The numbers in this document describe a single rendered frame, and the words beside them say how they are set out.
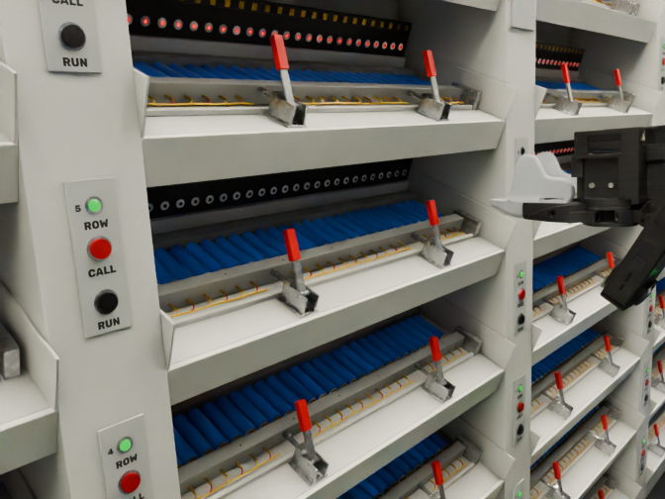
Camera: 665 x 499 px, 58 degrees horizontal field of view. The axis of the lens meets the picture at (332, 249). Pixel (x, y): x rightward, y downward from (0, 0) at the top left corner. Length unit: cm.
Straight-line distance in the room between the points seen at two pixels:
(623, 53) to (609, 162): 110
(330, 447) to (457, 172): 49
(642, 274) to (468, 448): 63
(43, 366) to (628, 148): 49
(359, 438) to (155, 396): 33
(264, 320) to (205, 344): 8
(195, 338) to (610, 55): 130
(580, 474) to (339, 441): 86
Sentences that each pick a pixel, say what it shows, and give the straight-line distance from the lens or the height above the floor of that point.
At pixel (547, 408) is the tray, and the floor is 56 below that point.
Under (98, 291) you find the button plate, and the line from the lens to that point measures 51.
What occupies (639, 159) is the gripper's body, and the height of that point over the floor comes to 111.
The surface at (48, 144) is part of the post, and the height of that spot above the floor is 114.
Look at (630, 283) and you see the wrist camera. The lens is 57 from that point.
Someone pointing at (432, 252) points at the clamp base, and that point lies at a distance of 85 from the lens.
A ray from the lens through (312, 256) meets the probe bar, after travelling 73.
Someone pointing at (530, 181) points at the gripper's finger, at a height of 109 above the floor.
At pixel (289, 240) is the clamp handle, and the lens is 65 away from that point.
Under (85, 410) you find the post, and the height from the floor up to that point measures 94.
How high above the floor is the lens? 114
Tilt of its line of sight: 11 degrees down
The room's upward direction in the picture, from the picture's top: 3 degrees counter-clockwise
